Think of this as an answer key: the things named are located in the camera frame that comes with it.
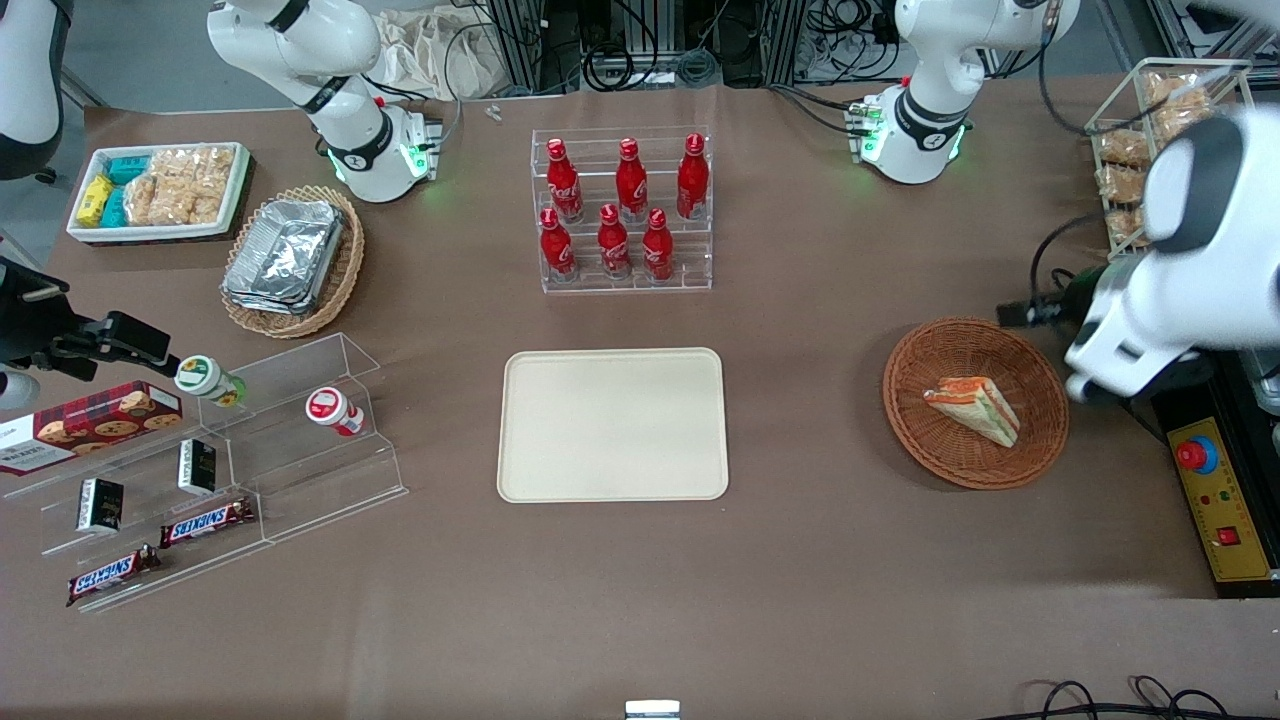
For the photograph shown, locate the round brown wicker basket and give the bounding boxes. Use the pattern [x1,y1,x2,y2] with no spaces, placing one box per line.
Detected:
[882,317,1071,491]

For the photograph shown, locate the black right arm base cable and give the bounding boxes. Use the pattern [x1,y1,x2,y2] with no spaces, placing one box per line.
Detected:
[368,74,467,153]

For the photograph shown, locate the aluminium profile frame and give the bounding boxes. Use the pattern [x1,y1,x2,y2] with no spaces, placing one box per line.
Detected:
[488,0,563,97]

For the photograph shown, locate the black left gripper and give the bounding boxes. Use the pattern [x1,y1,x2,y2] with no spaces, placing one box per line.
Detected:
[997,264,1108,328]

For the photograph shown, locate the clear bag of fried snacks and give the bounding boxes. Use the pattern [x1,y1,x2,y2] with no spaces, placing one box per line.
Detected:
[1097,165,1151,203]
[1154,104,1219,139]
[1104,203,1151,247]
[1097,127,1152,167]
[1144,71,1208,110]

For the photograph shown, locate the green capped yogurt bottle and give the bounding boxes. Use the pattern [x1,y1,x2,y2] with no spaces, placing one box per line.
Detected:
[174,355,248,409]

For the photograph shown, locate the white rectangular snack bin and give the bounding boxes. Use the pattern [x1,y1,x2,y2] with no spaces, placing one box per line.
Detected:
[66,142,251,244]

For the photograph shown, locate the triangular sandwich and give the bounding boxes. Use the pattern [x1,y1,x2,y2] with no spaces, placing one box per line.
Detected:
[923,376,1022,449]

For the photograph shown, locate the small black box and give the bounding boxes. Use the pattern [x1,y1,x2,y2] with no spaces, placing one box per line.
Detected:
[178,438,218,498]
[77,477,126,534]

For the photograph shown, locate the clear bag of rice crackers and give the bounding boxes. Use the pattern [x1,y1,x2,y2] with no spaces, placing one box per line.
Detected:
[150,147,237,187]
[186,175,233,225]
[124,174,191,227]

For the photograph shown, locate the black left wrist camera cable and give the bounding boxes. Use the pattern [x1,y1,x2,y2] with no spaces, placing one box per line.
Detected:
[1029,214,1103,303]

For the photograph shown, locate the clear acrylic bottle rack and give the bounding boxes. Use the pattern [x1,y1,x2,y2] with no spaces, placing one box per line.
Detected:
[530,126,714,295]

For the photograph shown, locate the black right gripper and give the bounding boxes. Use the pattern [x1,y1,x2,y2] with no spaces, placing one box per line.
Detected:
[0,258,182,382]

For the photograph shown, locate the yellow snack packet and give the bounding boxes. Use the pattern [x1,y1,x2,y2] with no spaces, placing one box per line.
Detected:
[77,174,114,227]

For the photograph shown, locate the beige cloth bags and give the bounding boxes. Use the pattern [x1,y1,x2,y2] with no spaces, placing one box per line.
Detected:
[372,3,513,102]

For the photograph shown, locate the beige plastic tray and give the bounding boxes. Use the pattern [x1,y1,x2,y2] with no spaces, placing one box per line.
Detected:
[497,347,730,503]

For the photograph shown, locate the red capped yogurt bottle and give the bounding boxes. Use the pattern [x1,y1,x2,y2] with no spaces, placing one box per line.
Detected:
[305,386,367,439]

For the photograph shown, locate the Snickers chocolate bar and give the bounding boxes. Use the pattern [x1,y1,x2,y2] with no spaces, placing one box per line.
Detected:
[159,496,257,550]
[65,544,162,609]

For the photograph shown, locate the red cola bottle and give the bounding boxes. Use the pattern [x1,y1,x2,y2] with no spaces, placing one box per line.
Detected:
[676,133,711,222]
[597,204,634,282]
[545,138,585,224]
[539,208,579,282]
[641,208,676,284]
[615,138,650,224]

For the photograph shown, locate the yellow emergency stop control box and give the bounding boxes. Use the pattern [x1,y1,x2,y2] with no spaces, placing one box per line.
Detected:
[1164,414,1280,600]

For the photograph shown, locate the black countertop appliance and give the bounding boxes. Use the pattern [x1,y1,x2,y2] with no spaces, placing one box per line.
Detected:
[1128,345,1280,423]

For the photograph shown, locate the black left arm base cables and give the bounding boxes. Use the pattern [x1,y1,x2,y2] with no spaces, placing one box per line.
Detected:
[768,84,873,138]

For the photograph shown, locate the black coiled cable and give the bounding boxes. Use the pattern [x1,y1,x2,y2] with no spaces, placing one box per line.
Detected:
[582,35,663,94]

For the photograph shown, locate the aluminium foil container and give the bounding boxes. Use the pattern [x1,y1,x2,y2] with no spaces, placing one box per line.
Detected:
[222,268,333,317]
[228,198,347,301]

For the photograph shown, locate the black cable bundle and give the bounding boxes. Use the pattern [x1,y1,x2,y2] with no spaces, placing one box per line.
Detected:
[798,0,903,63]

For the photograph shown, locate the black floor cables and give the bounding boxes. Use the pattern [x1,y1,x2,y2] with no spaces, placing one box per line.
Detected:
[1003,675,1280,720]

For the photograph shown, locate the white wire rack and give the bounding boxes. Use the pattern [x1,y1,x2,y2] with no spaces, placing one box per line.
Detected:
[1085,57,1257,253]

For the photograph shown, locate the oval light wicker basket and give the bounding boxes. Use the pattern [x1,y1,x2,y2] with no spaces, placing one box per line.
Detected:
[219,185,366,340]

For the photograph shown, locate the red cookie box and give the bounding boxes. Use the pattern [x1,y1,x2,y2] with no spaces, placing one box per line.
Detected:
[0,381,185,478]

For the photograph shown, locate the clear acrylic stepped shelf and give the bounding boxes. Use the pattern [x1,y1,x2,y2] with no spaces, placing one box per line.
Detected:
[198,332,410,547]
[0,400,269,614]

